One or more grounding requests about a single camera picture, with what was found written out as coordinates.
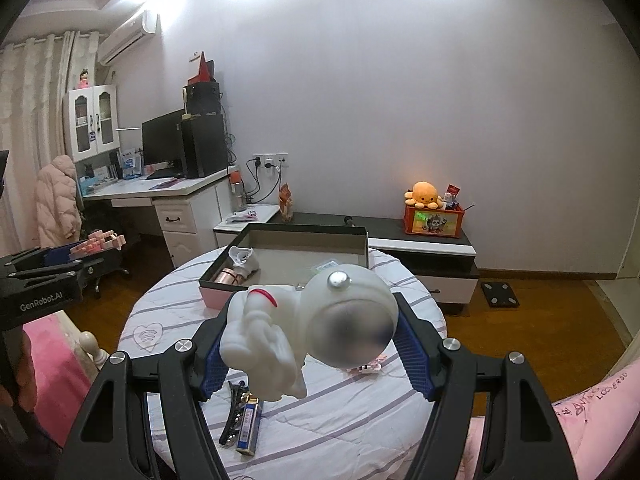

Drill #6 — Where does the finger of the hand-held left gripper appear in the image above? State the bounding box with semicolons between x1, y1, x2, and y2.
5;255;106;284
0;246;83;268

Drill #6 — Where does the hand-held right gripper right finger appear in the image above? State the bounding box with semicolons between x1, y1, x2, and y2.
390;292;581;480

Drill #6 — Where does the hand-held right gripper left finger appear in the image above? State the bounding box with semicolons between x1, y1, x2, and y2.
64;305;241;480

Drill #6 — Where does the pink block figure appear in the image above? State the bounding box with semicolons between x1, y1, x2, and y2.
69;229;126;261

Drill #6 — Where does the pink white brick toy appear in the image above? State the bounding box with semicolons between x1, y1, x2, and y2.
345;352;388;376

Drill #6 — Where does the white astronaut figure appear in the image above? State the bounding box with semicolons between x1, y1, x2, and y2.
220;262;401;402

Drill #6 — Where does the blue and gold lighter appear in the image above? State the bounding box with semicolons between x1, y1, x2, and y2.
235;396;263;457

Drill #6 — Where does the rose gold jar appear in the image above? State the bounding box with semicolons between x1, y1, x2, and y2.
212;269;246;288

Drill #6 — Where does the pink box with black rim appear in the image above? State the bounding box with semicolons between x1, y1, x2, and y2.
198;224;371;313

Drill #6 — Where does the pink bed sheet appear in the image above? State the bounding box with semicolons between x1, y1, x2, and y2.
22;310;96;441

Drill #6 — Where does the black hair clip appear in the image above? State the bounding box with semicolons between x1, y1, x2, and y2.
219;380;251;448

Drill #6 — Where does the pink padded jacket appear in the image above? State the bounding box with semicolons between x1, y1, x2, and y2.
35;155;82;248

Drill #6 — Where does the black bathroom scale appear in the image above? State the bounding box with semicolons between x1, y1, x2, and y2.
481;281;521;308

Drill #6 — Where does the striped white tablecloth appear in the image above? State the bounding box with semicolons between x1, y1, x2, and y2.
117;247;448;480

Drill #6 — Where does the white desk with drawers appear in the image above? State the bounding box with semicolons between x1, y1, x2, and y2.
82;170;233;270

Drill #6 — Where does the blue white box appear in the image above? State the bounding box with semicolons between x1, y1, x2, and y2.
121;147;143;179

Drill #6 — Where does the black white low cabinet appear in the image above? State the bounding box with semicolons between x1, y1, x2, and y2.
213;205;480;317

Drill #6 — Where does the white glass-door cabinet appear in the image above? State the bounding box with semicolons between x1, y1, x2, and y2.
62;84;121;163

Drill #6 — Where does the red printed toy box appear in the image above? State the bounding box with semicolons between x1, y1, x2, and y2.
404;205;467;237

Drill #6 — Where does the cream curtain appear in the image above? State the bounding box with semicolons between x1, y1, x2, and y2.
0;30;103;256

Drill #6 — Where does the black monitor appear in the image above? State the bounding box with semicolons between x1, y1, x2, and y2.
141;108;187;171

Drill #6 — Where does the orange octopus plush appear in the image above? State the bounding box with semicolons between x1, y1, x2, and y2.
404;181;443;210

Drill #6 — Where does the pink quilt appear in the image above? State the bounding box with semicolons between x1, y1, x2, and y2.
462;360;636;480

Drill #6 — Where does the black computer tower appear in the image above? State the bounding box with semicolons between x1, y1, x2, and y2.
181;112;228;179

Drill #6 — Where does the orange-capped bottle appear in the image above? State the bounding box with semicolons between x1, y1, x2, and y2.
229;165;247;211

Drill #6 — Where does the orange snack bag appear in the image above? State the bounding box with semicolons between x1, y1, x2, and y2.
278;182;296;223

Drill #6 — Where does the white air conditioner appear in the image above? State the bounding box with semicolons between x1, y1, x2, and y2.
97;10;157;66

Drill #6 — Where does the red triangular item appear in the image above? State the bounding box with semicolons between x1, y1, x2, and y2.
188;51;216;86

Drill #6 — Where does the white bed post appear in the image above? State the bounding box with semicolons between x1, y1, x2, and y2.
80;331;110;376

